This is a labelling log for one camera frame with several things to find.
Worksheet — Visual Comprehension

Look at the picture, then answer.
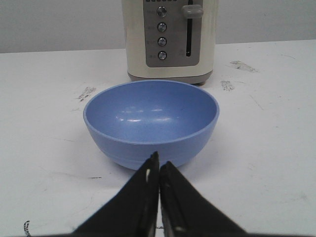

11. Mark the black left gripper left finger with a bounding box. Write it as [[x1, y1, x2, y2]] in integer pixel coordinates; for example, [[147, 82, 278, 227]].
[[74, 152, 159, 234]]

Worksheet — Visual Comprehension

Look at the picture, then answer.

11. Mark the blue plastic bowl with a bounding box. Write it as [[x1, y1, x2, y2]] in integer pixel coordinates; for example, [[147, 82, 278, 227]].
[[83, 80, 220, 170]]

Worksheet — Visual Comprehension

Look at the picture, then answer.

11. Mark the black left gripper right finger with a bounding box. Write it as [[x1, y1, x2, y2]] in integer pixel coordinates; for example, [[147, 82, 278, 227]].
[[159, 161, 246, 234]]

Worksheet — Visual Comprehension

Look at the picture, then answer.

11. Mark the cream two-slot toaster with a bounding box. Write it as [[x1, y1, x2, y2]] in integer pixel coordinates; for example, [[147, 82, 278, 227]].
[[121, 0, 219, 85]]

